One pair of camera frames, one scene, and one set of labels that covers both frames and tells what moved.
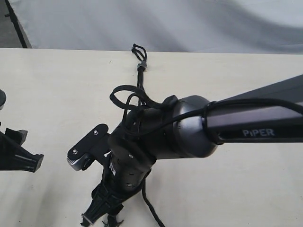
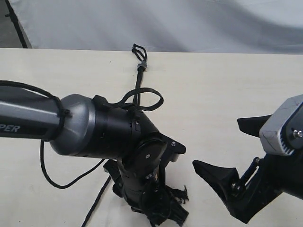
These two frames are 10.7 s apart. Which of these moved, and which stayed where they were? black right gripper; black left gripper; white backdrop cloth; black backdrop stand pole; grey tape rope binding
Moved: black right gripper; black left gripper
Stayed: white backdrop cloth; grey tape rope binding; black backdrop stand pole
